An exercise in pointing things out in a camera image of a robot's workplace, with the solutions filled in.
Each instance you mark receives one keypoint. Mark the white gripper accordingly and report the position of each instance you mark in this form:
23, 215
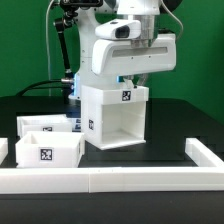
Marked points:
113, 58

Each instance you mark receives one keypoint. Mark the white drawer cabinet frame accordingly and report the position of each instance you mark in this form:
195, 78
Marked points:
113, 117

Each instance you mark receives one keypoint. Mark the white front drawer box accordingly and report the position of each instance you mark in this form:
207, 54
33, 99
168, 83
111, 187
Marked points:
39, 149

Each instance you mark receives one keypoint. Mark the white drawer box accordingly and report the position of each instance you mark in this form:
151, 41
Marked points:
39, 149
52, 123

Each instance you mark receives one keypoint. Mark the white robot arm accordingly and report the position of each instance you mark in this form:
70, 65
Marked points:
89, 18

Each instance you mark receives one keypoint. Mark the white rear drawer box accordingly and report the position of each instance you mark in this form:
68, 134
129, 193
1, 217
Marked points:
52, 123

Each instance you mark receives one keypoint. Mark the marker tag sheet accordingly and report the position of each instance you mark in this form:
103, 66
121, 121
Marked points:
76, 124

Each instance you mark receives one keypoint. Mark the white left fence block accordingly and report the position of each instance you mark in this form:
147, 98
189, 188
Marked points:
3, 149

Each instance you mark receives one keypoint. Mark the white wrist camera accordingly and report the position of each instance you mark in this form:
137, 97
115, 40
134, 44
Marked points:
119, 29

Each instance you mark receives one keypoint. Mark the white right fence rail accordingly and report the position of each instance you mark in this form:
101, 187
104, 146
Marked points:
201, 155

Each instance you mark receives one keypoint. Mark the white fence rail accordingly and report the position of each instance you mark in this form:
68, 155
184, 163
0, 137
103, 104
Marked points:
94, 180
201, 155

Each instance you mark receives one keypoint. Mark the white front fence rail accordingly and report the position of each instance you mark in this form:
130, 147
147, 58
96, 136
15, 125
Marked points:
94, 180

